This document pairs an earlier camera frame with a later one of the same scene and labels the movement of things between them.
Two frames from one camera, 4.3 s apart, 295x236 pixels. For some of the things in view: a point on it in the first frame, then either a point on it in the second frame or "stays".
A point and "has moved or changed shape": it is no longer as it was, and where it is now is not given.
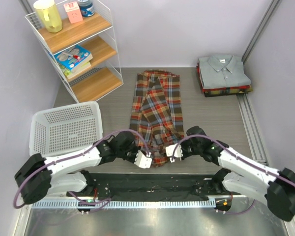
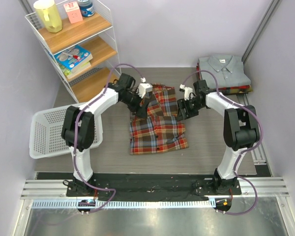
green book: (69, 74) stays
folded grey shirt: (223, 71) stays
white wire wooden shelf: (84, 53) stays
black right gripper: (182, 144) → (183, 104)
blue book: (73, 57) stays
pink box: (73, 12) stays
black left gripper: (136, 148) → (141, 111)
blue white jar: (86, 8) stays
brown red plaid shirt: (157, 112) has moved or changed shape
